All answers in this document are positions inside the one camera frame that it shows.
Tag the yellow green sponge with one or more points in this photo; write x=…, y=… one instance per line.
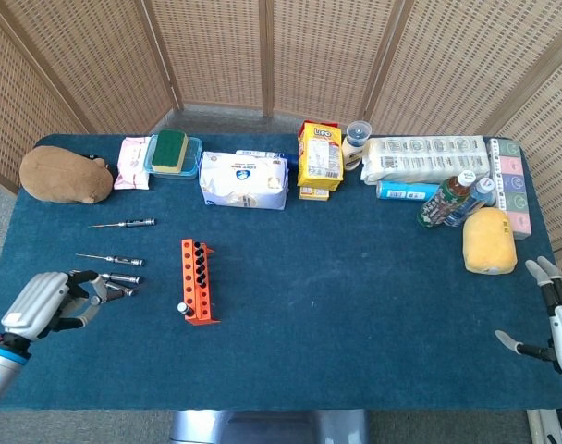
x=169, y=150

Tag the green tea bottle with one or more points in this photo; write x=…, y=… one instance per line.
x=440, y=203

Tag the brown plush toy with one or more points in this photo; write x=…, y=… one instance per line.
x=59, y=176

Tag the light blue tube can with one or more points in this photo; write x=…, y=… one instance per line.
x=401, y=190

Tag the blue table cloth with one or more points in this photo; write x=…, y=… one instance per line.
x=309, y=300

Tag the mayonnaise squeeze bottle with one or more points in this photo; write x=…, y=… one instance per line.
x=355, y=148

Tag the white pink wet wipes pack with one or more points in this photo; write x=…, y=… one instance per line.
x=130, y=166

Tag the thin green shaft screwdriver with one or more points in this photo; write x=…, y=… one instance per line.
x=133, y=223

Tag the yellow plush bread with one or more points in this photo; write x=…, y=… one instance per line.
x=489, y=242

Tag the long white paper package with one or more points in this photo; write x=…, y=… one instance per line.
x=424, y=159

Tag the blue label water bottle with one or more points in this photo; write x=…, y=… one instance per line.
x=475, y=199

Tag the small yellow box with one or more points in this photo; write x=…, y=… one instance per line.
x=314, y=194

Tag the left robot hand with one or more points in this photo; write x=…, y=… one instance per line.
x=38, y=300

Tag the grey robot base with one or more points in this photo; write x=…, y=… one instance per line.
x=272, y=427

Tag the wicker folding screen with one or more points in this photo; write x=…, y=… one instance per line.
x=216, y=46

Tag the orange screwdriver rack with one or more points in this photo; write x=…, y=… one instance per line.
x=188, y=277

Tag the clear container blue lid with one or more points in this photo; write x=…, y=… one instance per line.
x=194, y=159

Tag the yellow snack bag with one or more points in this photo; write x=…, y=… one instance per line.
x=320, y=157

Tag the black silver precision screwdriver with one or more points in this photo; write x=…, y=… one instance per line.
x=124, y=260

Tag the multicolour tissue pack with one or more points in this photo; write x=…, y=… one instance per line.
x=512, y=185

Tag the white flour bag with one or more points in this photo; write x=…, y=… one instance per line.
x=244, y=182

